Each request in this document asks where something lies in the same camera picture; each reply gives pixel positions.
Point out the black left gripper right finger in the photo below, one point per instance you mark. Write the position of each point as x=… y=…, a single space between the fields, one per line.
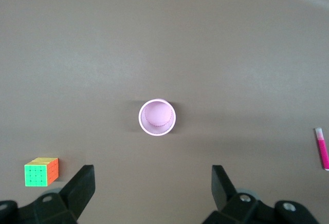
x=231 y=208

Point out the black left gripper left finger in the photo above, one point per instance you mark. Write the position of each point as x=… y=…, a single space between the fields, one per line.
x=66 y=203

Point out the pink marker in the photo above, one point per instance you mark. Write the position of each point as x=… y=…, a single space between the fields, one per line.
x=323 y=152

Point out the multicoloured puzzle cube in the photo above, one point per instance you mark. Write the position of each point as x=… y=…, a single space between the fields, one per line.
x=37 y=175

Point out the pink mesh cup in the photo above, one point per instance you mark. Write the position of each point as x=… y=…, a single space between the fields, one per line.
x=157 y=121

